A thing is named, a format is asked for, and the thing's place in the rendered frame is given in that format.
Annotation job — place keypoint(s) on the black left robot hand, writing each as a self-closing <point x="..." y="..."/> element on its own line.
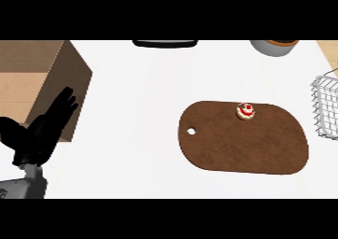
<point x="42" y="133"/>

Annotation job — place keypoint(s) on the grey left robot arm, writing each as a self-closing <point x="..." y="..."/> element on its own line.
<point x="21" y="186"/>

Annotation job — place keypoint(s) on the brown wooden cutting board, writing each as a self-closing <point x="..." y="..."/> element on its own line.
<point x="244" y="140"/>

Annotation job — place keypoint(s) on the pale wooden board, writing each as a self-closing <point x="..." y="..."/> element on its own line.
<point x="332" y="54"/>

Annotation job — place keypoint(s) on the open brown wooden cabinet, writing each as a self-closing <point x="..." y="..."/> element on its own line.
<point x="36" y="87"/>

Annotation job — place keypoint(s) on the black flat appliance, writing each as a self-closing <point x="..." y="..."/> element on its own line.
<point x="164" y="43"/>

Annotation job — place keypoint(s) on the red and cream cupcake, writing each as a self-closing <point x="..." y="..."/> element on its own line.
<point x="245" y="111"/>

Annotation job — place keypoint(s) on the grey pot with brown rim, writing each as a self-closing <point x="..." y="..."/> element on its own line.
<point x="273" y="46"/>

